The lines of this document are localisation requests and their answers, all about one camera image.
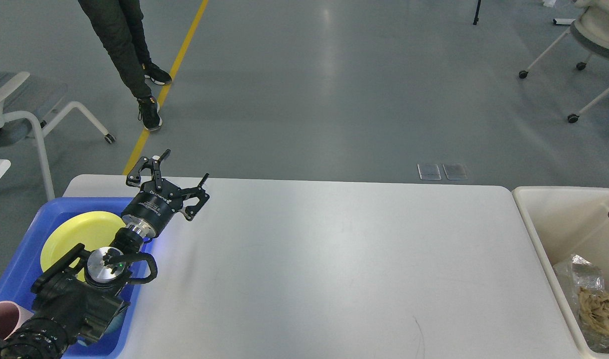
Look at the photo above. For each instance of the white chair left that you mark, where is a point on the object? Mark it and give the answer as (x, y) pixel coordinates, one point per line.
(25, 102)

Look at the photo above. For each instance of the grey floor plate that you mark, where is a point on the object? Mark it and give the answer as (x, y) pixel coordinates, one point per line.
(455, 172)
(429, 172)

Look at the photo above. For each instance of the brown paper ball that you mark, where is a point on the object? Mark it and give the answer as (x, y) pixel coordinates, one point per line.
(594, 310)

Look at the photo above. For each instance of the black tripod leg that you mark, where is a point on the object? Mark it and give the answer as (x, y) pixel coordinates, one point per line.
(477, 12)

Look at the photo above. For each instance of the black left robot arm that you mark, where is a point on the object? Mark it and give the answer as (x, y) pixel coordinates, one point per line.
(79, 296)

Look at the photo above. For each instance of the beige plastic bin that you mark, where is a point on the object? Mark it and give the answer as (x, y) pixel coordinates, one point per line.
(562, 221)

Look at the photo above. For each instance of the yellow plastic plate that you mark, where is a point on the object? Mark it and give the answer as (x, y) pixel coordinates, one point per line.
(75, 234)

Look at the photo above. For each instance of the teal mug yellow inside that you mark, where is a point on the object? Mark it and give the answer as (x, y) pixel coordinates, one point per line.
(115, 324)

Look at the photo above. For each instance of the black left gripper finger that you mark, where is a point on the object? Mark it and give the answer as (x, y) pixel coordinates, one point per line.
(199, 193)
(157, 182)

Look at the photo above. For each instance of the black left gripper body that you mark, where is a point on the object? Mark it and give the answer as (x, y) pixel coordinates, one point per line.
(152, 208)

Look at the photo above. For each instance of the white office chair right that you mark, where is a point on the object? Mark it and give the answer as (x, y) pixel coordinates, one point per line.
(590, 30)

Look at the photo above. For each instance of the blue plastic tray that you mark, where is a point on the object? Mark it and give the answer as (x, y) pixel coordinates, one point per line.
(25, 268)

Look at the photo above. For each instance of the silver foil bag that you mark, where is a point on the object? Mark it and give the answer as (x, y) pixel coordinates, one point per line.
(576, 272)

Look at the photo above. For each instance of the pink mug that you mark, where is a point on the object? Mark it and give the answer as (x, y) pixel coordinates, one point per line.
(12, 316)

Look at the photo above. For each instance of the person in black clothes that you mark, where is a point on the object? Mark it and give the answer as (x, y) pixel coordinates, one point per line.
(119, 26)

